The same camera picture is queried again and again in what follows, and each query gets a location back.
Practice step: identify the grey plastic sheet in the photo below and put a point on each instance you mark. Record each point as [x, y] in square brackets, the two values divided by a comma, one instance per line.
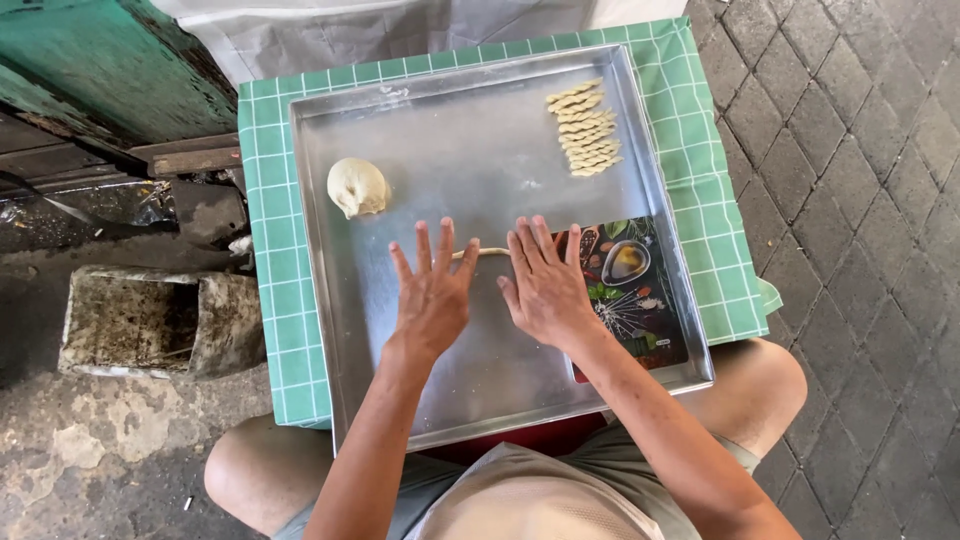
[390, 30]

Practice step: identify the ball of dough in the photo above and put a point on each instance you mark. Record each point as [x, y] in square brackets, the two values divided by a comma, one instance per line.
[358, 187]

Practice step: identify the green checked tablecloth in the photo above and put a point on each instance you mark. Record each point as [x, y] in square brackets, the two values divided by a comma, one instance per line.
[690, 150]

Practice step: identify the person's left hand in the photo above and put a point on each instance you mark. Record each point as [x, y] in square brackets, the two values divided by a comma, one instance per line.
[431, 304]

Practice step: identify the wooden plank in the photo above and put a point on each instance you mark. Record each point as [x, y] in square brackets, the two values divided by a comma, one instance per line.
[196, 160]

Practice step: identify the person's right hand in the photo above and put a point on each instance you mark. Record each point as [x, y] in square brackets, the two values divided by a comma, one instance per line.
[551, 296]

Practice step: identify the square metal tray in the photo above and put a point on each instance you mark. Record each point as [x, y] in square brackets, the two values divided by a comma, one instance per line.
[465, 150]

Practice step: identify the printed dark cutting board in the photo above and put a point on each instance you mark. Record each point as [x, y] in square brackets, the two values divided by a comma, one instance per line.
[637, 300]

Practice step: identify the dirty concrete block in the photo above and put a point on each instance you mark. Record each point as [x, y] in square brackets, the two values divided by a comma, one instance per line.
[161, 322]

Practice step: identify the row of twisted dough sticks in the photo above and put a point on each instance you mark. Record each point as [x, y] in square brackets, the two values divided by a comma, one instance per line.
[585, 127]

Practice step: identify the green wooden door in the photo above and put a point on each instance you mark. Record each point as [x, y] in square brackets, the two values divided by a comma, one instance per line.
[112, 67]

